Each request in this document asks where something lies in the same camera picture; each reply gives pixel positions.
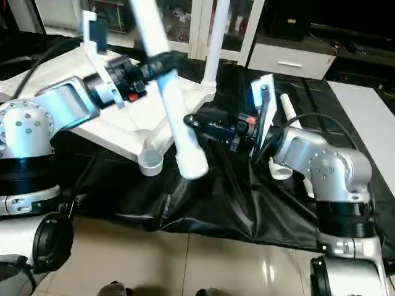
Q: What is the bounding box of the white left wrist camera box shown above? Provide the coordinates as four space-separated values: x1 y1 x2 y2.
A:
81 10 123 107

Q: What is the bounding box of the black plastic work mat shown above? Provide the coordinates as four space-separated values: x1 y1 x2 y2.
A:
0 28 395 249

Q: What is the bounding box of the white low drawer unit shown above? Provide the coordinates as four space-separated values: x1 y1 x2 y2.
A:
247 42 337 80

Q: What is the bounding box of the white side table board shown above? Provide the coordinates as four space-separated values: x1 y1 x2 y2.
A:
327 80 395 186

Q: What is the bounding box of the black box with yellow label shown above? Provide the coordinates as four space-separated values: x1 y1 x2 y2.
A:
265 0 312 41

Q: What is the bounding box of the white glass door cabinet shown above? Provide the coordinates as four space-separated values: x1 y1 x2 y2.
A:
133 0 266 62

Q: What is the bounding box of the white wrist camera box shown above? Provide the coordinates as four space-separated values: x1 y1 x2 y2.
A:
81 10 123 107
249 74 277 162

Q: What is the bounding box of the white plastic children's table top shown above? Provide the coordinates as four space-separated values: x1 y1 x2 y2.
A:
3 44 218 178

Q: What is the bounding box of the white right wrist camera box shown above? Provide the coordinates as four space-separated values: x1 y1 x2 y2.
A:
249 74 277 162

